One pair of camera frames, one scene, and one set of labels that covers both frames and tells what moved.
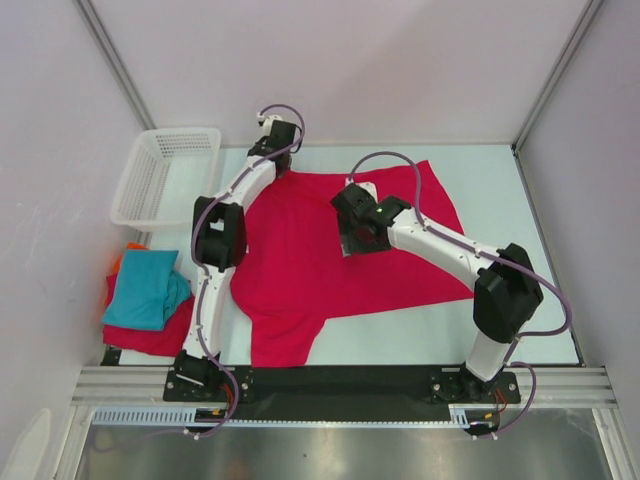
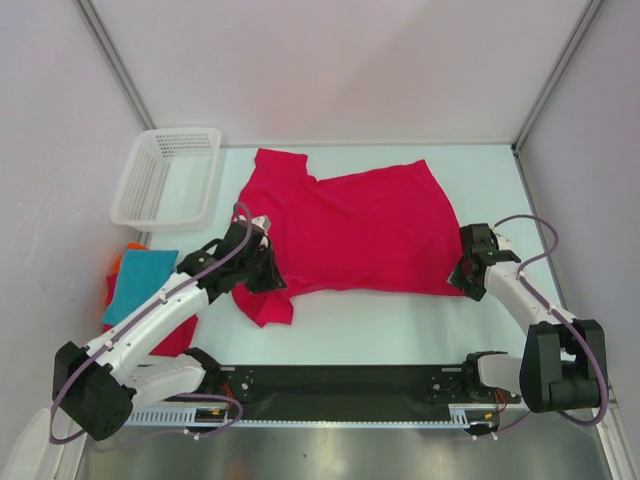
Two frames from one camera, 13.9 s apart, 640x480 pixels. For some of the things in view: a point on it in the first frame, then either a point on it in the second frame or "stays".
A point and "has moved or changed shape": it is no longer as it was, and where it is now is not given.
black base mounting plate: (339, 388) stays
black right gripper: (351, 245) to (456, 279)
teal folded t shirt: (147, 288) stays
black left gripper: (261, 143) to (273, 279)
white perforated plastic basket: (165, 172) stays
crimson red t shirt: (295, 277) has moved or changed shape
